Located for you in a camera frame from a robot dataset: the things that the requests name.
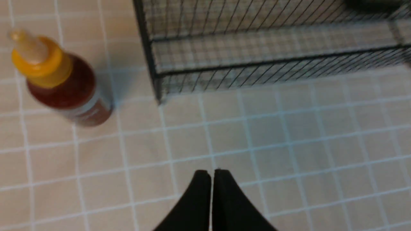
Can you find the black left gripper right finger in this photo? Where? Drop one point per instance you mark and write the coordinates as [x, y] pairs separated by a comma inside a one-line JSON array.
[[231, 209]]

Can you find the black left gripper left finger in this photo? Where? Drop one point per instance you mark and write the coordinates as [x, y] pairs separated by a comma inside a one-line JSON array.
[[192, 211]]

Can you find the red sauce bottle yellow cap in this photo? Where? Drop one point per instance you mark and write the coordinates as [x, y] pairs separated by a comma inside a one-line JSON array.
[[59, 80]]

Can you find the checkered beige tablecloth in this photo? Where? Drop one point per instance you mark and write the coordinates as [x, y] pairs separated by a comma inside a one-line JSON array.
[[328, 154]]

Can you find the black wire mesh shelf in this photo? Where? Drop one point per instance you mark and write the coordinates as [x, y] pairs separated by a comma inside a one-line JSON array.
[[208, 45]]

